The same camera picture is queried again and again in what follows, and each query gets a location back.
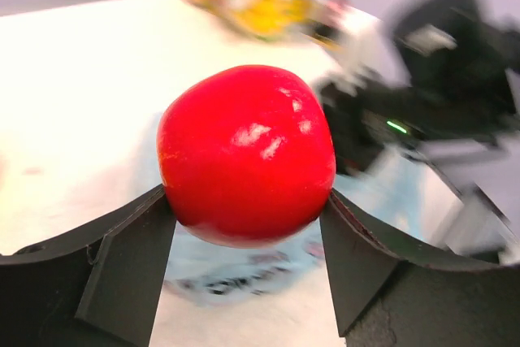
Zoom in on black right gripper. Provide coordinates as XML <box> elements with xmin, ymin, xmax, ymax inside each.
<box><xmin>318</xmin><ymin>0</ymin><xmax>519</xmax><ymax>175</ymax></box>

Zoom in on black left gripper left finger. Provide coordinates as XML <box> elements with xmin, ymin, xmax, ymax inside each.
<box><xmin>1</xmin><ymin>185</ymin><xmax>176</xmax><ymax>346</ymax></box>

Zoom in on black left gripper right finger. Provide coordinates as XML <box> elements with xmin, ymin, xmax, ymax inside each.
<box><xmin>320</xmin><ymin>192</ymin><xmax>519</xmax><ymax>346</ymax></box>

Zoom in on light blue printed plastic bag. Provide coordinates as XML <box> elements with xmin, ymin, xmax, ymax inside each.
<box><xmin>165</xmin><ymin>148</ymin><xmax>460</xmax><ymax>306</ymax></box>

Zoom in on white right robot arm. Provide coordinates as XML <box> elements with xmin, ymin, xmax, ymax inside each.
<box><xmin>319</xmin><ymin>0</ymin><xmax>519</xmax><ymax>263</ymax></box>

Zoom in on red round fruit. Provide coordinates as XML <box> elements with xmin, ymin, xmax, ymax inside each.
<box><xmin>157</xmin><ymin>65</ymin><xmax>336</xmax><ymax>248</ymax></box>

